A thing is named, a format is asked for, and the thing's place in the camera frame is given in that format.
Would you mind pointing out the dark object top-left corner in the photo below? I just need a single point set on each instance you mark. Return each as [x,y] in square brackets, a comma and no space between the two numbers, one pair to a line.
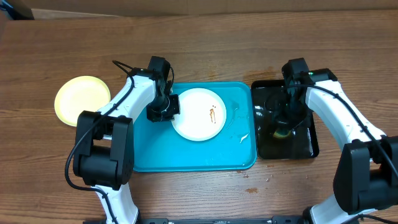
[16,10]

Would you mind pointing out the white plate with sauce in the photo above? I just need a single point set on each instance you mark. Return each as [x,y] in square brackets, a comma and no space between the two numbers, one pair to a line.
[202,114]

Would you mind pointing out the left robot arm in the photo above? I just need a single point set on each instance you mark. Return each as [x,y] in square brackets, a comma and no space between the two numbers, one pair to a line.
[102,159]

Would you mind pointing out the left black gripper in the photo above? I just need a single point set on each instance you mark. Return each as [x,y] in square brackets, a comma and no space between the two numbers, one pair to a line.
[153,116]

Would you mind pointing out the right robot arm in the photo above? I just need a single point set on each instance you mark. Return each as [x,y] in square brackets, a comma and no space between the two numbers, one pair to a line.
[366,176]

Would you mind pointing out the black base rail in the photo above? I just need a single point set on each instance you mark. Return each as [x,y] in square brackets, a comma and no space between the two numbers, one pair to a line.
[289,219]

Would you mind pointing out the black water tray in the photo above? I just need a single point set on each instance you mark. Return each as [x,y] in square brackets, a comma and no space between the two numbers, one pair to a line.
[301,144]

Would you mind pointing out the green rimmed plate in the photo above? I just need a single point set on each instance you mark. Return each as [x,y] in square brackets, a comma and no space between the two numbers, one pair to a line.
[84,93]

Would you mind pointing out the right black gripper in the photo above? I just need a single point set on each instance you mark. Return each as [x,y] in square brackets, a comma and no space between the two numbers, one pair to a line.
[282,121]

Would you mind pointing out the green yellow sponge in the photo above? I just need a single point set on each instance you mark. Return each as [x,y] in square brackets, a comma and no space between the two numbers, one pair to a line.
[281,133]

